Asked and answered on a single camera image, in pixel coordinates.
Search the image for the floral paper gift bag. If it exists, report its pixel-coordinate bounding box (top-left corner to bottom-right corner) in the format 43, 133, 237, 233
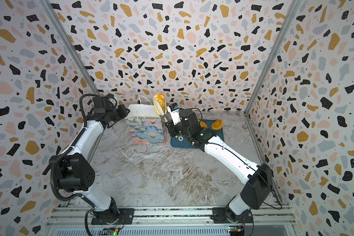
125, 95, 167, 145

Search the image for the braided yellow pastry bread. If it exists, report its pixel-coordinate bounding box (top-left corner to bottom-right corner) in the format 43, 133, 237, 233
153, 93, 166, 116

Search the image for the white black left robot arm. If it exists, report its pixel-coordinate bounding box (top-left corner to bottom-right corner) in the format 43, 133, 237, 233
49, 93, 130, 224

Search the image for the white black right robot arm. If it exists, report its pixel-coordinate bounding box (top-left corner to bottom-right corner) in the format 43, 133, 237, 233
163, 103, 272, 223

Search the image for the long oval brown bread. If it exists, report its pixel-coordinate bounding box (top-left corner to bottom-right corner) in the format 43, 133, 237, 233
200, 121, 208, 128

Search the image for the teal rectangular tray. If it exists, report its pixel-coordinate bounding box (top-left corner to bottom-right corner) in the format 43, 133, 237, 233
170, 119, 224, 148

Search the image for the small round orange bun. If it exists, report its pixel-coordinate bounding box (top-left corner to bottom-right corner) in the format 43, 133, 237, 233
211, 120, 223, 130

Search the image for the circuit board right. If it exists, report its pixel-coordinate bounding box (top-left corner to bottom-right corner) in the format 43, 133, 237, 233
229, 226, 245, 236

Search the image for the green circuit board left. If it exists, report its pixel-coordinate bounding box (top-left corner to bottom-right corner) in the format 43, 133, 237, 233
102, 228, 121, 236

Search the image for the black corrugated cable conduit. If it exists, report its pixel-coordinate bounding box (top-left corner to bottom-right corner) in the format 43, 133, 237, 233
50, 93, 101, 202

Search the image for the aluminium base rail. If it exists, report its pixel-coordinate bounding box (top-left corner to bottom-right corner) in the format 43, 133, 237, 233
45, 206, 300, 236

